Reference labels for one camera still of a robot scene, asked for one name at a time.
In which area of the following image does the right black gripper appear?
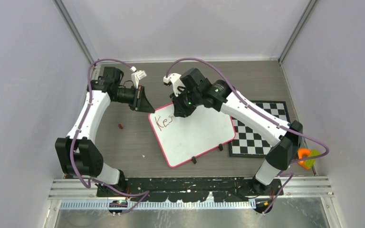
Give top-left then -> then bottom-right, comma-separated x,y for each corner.
170,86 -> 201,118

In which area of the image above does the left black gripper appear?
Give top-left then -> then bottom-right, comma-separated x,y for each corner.
113,85 -> 155,113

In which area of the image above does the pink framed whiteboard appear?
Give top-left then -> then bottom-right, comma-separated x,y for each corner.
148,103 -> 236,168

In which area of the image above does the black white checkerboard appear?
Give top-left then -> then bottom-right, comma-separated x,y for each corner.
228,100 -> 291,158

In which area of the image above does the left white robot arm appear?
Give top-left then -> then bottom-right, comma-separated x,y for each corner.
55,66 -> 155,197

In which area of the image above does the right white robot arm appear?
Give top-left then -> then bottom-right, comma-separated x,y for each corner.
163,68 -> 303,195

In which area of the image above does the left black whiteboard foot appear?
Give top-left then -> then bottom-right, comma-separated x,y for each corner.
191,156 -> 197,164

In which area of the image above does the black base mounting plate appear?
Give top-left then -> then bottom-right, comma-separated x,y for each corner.
114,177 -> 283,203

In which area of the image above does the orange plastic toy block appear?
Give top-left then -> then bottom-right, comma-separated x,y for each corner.
298,148 -> 311,170

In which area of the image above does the green plastic toy brick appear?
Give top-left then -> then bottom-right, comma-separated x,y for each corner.
305,149 -> 320,168

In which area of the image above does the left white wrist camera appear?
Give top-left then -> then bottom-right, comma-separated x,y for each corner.
130,66 -> 147,88

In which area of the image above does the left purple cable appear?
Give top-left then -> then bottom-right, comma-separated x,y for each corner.
69,58 -> 153,216

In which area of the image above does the purple cable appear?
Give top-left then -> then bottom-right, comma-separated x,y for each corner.
69,58 -> 153,216
166,57 -> 330,216

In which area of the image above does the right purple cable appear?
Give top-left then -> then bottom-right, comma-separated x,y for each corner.
166,57 -> 330,216

